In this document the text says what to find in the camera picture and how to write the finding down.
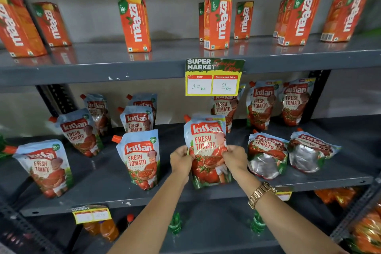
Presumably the large yellow green price tag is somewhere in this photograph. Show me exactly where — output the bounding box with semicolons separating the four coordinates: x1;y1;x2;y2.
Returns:
185;58;246;97

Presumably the orange snack packet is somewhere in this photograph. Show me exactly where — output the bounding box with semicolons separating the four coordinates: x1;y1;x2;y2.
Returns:
314;187;357;209
345;202;381;254

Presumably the person's left forearm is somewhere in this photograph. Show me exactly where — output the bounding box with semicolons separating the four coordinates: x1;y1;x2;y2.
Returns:
107;172;191;254

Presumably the person's right hand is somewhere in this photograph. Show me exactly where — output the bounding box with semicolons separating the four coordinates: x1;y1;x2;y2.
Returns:
222;144;249;181

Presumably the grey perforated rack upright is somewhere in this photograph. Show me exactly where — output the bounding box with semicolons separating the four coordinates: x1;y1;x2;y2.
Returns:
330;173;381;244
0;196;55;254

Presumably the green plastic bottle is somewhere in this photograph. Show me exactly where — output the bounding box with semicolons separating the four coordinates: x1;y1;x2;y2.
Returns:
250;210;266;234
168;212;183;235

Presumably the orange-capped tomato ketchup pouch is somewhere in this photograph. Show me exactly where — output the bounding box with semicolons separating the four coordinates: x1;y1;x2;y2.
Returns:
183;114;233;189

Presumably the shelf of ketchup pouches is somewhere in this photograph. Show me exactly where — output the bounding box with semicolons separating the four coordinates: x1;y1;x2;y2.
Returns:
3;78;343;199

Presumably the gold metal wristwatch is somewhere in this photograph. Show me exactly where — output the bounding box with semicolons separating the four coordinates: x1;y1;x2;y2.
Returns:
247;182;276;210

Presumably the person's right forearm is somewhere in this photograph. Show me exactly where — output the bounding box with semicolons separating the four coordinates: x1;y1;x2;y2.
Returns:
231;170;350;254

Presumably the grey metal shelf board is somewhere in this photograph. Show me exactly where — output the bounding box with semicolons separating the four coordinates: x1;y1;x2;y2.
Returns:
68;191;343;254
0;29;381;88
0;114;381;217

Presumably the green packet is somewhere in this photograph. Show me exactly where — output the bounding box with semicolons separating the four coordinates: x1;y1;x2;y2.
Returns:
0;134;9;160

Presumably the small yellow price label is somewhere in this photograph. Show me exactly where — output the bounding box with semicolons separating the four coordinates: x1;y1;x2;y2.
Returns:
71;205;113;225
275;187;293;201

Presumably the row of orange juice cartons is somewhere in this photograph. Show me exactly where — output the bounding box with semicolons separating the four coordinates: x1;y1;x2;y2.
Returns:
0;0;372;58

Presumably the orange drink bottle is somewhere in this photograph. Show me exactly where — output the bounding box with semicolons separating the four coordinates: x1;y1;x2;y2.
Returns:
83;222;101;236
99;219;120;242

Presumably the person's left hand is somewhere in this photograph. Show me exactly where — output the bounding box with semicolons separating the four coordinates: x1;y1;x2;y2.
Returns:
170;145;196;179

